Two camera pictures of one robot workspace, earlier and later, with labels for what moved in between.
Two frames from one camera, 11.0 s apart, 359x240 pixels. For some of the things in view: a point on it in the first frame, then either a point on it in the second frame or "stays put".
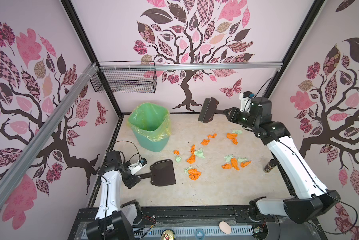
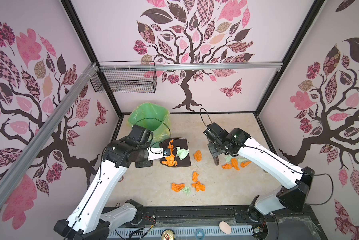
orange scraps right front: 234,164 stays put
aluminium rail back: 191,66 stays put
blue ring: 200,234 stays put
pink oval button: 225,227 stays put
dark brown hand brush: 208,110 -> 216,160
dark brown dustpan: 162,173 -> 182,144
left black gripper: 130,181 -> 145,163
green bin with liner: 150,126 stays put
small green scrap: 178,159 -> 182,153
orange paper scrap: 192,158 -> 170,159
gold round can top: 167,235 stays put
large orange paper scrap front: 194,174 -> 177,187
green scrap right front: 229,157 stays put
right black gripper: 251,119 -> 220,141
